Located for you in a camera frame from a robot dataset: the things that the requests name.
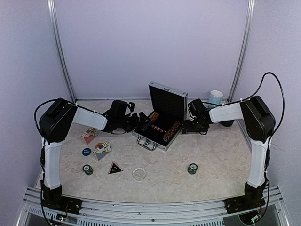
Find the poker chip row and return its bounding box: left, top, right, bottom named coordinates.
left=141, top=112, right=159, bottom=131
left=163, top=121, right=181, bottom=142

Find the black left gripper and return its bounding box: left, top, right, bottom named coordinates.
left=117, top=112, right=151, bottom=133

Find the green chip stack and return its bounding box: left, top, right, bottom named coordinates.
left=82, top=164, right=94, bottom=176
left=187, top=163, right=198, bottom=175

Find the right green chip stack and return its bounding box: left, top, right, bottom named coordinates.
left=187, top=163, right=198, bottom=175

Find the right poker chip row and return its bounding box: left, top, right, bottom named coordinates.
left=163, top=121, right=181, bottom=142

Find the aluminium poker case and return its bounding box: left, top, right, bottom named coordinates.
left=133, top=81, right=188, bottom=152

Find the light blue ribbed cup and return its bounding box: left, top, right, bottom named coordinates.
left=209, top=90, right=223, bottom=106

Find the blue small blind button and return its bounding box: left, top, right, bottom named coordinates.
left=82, top=148, right=92, bottom=156

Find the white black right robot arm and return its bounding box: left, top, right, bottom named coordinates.
left=182, top=96, right=276, bottom=214

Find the right aluminium frame post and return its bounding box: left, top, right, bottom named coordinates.
left=227, top=0, right=256, bottom=102

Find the blue playing card deck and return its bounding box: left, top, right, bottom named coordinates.
left=93, top=141, right=112, bottom=161

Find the red playing card deck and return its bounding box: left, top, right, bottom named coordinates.
left=81, top=128, right=98, bottom=145

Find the left poker chip row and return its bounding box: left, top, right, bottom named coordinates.
left=141, top=112, right=159, bottom=131

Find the left green chip stack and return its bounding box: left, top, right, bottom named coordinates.
left=82, top=164, right=94, bottom=176

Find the front aluminium rail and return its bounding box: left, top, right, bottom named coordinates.
left=19, top=197, right=287, bottom=226

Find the dark green mug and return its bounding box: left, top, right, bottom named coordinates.
left=221, top=120, right=235, bottom=127

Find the red dice row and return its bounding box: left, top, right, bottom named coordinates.
left=151, top=125, right=165, bottom=133

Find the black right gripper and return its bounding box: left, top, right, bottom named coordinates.
left=181, top=118, right=207, bottom=133

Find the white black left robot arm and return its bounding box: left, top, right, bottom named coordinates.
left=35, top=98, right=150, bottom=214

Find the clear round plastic lid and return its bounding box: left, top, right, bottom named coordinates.
left=132, top=168, right=147, bottom=181

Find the black triangular dealer button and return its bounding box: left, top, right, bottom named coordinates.
left=108, top=161, right=123, bottom=174

